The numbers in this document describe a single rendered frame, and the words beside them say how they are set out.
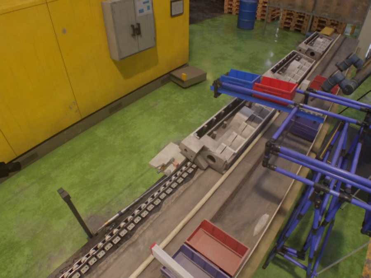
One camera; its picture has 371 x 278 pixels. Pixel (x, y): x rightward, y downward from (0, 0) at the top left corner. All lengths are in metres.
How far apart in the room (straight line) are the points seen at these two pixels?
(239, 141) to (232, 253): 0.85
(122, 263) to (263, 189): 1.11
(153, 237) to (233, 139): 0.96
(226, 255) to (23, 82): 2.70
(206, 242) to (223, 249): 0.11
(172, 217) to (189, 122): 2.17
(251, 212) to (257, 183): 0.27
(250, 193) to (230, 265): 0.57
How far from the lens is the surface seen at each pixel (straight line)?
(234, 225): 1.65
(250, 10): 8.28
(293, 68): 3.37
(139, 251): 1.57
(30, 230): 2.90
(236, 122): 2.10
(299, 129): 2.40
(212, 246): 1.56
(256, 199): 1.79
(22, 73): 3.08
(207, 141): 1.84
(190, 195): 1.74
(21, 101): 3.16
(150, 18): 3.68
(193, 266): 1.51
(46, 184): 3.20
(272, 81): 1.98
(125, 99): 4.00
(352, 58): 3.26
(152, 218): 1.66
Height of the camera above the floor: 2.18
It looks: 42 degrees down
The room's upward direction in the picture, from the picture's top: straight up
